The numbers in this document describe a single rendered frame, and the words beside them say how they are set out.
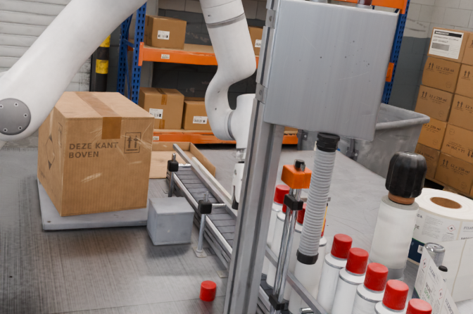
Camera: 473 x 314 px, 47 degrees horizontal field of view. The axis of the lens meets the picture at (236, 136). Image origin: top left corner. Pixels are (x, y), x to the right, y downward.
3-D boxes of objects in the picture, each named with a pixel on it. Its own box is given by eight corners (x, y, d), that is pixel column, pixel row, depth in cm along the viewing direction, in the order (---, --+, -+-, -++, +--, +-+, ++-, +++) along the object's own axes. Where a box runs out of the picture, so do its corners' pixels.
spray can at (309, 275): (315, 320, 106) (333, 224, 100) (289, 318, 105) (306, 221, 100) (310, 305, 111) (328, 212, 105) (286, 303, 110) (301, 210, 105)
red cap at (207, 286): (209, 303, 116) (211, 289, 115) (196, 297, 117) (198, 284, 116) (217, 296, 118) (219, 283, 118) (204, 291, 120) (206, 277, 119)
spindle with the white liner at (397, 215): (411, 281, 126) (440, 160, 118) (380, 285, 122) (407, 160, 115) (388, 262, 134) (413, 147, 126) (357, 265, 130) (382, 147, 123)
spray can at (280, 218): (293, 291, 115) (308, 201, 110) (269, 291, 114) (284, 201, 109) (285, 278, 120) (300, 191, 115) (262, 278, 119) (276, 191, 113)
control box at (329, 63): (372, 142, 81) (399, 13, 76) (262, 122, 84) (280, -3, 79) (371, 128, 90) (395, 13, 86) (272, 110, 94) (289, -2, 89)
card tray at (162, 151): (215, 177, 192) (215, 167, 191) (141, 179, 182) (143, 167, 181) (190, 151, 218) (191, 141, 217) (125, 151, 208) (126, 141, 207)
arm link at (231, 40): (174, 29, 125) (210, 147, 136) (231, 20, 116) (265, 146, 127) (194, 18, 132) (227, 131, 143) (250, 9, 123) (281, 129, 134)
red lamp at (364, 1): (371, 9, 82) (374, -6, 82) (355, 7, 83) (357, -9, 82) (371, 9, 85) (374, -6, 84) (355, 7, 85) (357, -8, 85)
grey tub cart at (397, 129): (343, 192, 445) (365, 77, 420) (412, 222, 401) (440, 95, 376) (268, 211, 385) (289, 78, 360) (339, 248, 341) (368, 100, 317)
